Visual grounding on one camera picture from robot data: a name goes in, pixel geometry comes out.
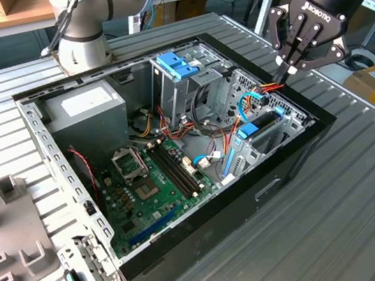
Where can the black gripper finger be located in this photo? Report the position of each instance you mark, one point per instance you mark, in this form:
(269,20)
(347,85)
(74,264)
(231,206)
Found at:
(326,54)
(280,27)

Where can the hard disk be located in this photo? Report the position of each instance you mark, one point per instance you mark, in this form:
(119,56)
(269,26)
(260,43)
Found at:
(247,130)

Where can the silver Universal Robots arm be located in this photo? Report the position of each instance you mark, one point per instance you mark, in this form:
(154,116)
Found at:
(82,53)

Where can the metal disk bay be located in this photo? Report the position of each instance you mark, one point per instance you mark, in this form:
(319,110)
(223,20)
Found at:
(242,155)

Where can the small brown cardboard box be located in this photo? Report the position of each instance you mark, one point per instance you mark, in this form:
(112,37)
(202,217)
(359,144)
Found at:
(191,9)

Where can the blue plastic drive latch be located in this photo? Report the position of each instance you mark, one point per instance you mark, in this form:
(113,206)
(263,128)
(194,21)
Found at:
(172,63)

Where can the black RAM slot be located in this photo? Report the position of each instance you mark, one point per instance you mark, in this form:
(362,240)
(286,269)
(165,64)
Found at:
(173,174)
(181,167)

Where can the thin metal locking lever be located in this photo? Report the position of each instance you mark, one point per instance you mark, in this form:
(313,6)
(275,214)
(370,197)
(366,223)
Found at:
(143,160)

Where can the black open PC case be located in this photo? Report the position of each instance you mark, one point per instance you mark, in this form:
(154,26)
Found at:
(228,226)

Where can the grey power supply unit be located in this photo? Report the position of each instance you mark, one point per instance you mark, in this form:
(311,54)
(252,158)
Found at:
(88,127)

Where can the blue expansion slot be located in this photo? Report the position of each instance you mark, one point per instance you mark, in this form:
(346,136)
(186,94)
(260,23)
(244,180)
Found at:
(154,227)

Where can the green motherboard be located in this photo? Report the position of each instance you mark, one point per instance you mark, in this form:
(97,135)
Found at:
(127,213)

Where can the patterned brown box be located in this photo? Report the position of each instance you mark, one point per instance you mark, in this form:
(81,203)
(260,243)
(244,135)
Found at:
(8,5)

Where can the grey parts rack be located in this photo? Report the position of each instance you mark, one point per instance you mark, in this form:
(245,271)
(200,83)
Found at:
(12,223)

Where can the silver hinged slot bracket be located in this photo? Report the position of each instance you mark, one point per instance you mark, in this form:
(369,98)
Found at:
(94,271)

